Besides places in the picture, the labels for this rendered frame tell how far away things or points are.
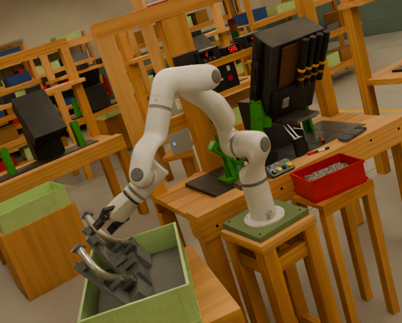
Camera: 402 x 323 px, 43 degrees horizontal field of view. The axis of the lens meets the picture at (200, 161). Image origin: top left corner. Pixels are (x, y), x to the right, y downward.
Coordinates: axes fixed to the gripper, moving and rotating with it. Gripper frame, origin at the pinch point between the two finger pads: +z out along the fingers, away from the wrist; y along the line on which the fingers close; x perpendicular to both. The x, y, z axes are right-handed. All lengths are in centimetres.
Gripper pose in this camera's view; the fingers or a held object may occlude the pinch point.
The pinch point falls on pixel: (103, 228)
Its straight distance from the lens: 189.7
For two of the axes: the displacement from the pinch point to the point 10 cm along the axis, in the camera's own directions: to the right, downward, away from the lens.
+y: -3.8, -2.8, -8.8
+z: -6.7, 7.4, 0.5
